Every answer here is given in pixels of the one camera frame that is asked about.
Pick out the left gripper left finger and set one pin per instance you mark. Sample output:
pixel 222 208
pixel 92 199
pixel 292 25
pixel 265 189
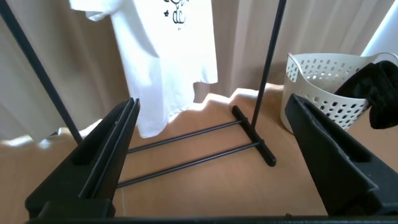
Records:
pixel 90 177

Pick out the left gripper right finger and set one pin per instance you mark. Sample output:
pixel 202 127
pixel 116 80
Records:
pixel 348 180

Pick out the white printed t-shirt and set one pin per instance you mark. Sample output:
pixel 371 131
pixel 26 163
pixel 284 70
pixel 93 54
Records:
pixel 161 62

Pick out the black clothes rack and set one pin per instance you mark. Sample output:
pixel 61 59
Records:
pixel 253 137

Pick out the white laundry basket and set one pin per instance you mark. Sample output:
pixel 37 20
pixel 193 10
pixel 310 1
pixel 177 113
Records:
pixel 311 77

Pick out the black garment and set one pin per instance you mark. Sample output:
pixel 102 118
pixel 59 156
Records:
pixel 379 90

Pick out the beige curtain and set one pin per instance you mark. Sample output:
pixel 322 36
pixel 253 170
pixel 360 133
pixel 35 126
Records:
pixel 326 25

